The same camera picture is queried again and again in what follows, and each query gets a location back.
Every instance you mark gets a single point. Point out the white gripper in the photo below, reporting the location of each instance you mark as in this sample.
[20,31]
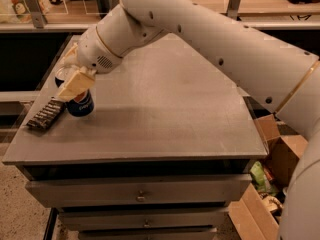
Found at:
[94,52]

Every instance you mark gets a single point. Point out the drawer brass knob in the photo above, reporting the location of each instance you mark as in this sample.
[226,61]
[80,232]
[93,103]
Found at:
[141,197]
[146,224]

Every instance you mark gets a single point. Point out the dark rxbar chocolate bar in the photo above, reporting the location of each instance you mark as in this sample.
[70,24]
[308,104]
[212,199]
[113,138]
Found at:
[46,117]

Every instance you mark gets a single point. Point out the top drawer brass knob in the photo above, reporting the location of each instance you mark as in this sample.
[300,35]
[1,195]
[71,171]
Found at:
[141,197]

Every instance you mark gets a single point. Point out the right metal rail bracket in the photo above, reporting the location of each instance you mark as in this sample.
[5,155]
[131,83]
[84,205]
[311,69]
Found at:
[232,9]

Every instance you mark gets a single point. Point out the cardboard box of snacks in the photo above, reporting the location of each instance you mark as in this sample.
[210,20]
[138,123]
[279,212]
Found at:
[256,216]

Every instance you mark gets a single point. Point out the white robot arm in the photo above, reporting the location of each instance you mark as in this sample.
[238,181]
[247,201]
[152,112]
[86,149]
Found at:
[282,78]

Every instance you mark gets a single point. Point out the blue pepsi can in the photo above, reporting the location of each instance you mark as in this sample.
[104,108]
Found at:
[80,106]

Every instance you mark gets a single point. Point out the grey drawer cabinet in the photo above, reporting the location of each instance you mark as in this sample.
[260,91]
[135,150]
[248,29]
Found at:
[165,122]

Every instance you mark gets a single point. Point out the orange snack package behind glass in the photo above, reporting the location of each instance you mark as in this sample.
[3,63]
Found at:
[14,11]

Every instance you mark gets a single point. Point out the left metal rail bracket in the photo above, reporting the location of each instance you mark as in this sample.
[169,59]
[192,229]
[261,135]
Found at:
[36,13]

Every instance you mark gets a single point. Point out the green snack bag in box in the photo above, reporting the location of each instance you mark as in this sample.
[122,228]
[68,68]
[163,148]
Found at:
[260,180]

